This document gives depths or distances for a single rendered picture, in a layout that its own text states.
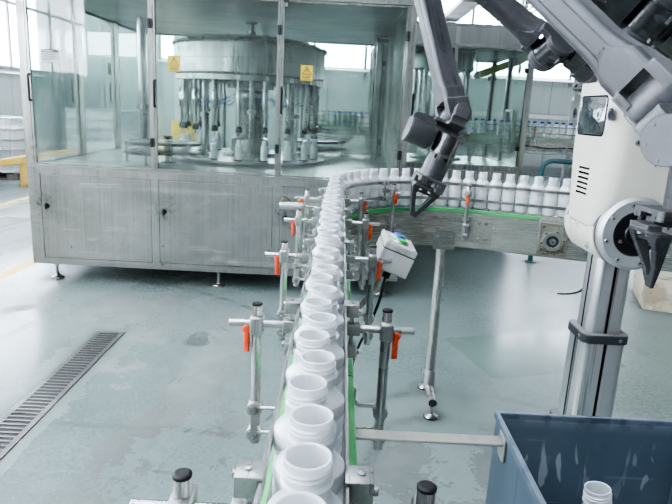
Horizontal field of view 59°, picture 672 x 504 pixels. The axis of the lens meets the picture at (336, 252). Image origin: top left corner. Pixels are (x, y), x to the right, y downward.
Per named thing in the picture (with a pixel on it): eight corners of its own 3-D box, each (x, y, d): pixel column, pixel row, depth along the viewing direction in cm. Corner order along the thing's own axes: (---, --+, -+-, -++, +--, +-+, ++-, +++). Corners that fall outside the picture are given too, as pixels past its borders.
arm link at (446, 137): (466, 137, 133) (459, 135, 138) (439, 124, 132) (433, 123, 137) (453, 165, 134) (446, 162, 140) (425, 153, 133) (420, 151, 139)
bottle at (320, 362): (280, 512, 62) (285, 366, 58) (287, 478, 68) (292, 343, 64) (337, 517, 62) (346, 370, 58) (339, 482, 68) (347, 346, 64)
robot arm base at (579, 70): (589, 91, 146) (620, 48, 144) (563, 73, 145) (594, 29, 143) (575, 92, 155) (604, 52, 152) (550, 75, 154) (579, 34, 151)
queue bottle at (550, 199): (538, 214, 265) (543, 177, 261) (547, 213, 268) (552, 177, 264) (549, 216, 260) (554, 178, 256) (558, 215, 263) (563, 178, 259)
